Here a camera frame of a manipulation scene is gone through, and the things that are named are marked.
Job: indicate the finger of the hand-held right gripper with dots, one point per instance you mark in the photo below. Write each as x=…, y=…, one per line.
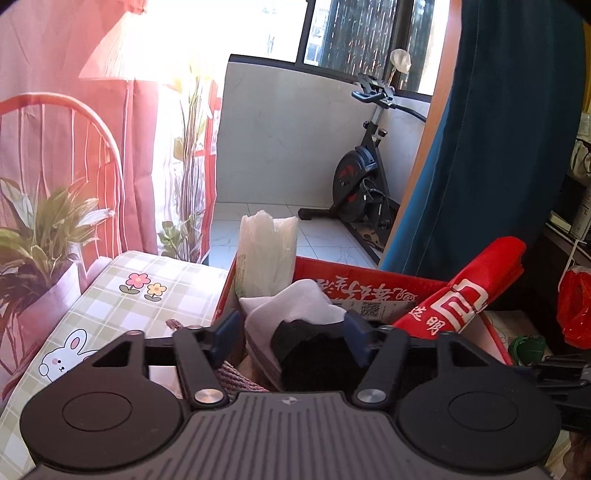
x=563, y=369

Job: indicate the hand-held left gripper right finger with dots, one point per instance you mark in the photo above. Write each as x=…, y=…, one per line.
x=358, y=337

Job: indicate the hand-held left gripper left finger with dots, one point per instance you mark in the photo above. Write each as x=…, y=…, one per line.
x=226, y=334

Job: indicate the pink knitted cloth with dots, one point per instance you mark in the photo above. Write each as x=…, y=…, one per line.
x=235, y=378

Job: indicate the black eye mask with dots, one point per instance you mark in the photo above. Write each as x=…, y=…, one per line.
x=318, y=364

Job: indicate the red cardboard box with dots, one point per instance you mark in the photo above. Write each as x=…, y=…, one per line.
x=369, y=281

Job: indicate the white cloth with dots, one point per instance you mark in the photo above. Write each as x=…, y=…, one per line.
x=300, y=304

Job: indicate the white plastic bag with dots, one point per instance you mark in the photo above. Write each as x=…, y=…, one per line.
x=265, y=254

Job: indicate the red non-woven bag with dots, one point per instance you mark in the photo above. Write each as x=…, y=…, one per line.
x=480, y=277

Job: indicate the red plastic bag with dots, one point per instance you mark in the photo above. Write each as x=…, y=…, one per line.
x=575, y=309

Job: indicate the checked bunny tablecloth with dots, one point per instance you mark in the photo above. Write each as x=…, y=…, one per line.
x=138, y=314

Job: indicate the black exercise bike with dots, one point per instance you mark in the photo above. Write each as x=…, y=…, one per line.
x=355, y=170

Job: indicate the beige bag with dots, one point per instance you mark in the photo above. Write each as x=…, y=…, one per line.
x=581, y=157

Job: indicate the blue curtain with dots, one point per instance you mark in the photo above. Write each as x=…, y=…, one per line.
x=498, y=138

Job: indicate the window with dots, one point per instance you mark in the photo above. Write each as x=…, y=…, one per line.
x=360, y=37

